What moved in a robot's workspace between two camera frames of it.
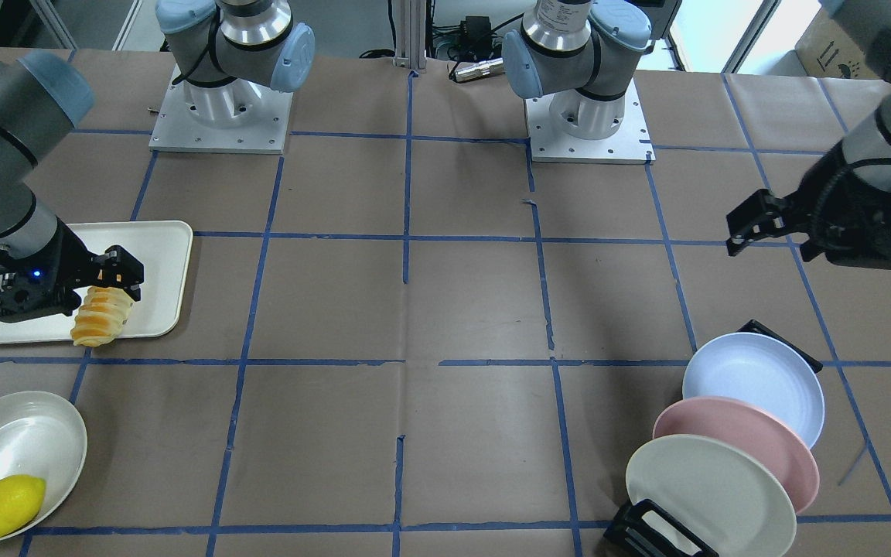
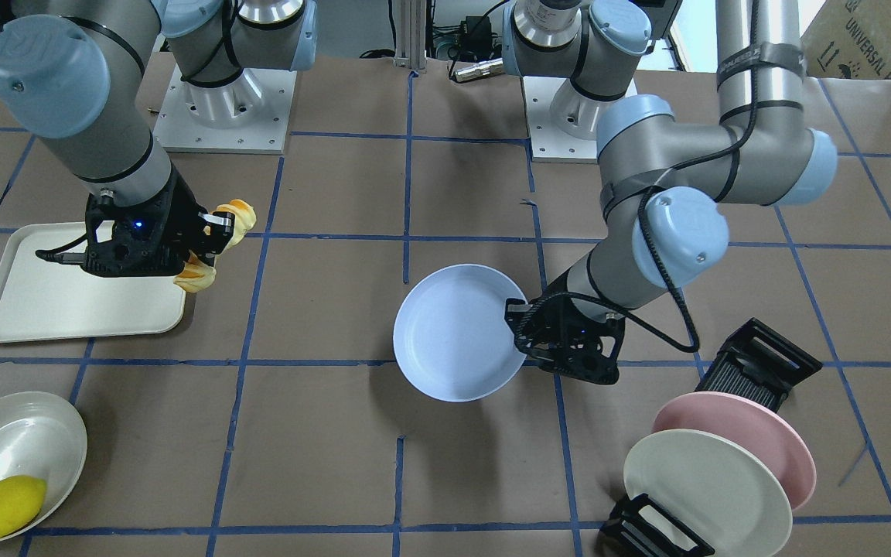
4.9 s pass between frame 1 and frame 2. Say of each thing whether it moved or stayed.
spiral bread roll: moved
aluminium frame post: stayed
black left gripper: moved
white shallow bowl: stayed
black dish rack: stayed
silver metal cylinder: stayed
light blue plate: moved
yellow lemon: stayed
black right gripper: moved
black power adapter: stayed
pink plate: stayed
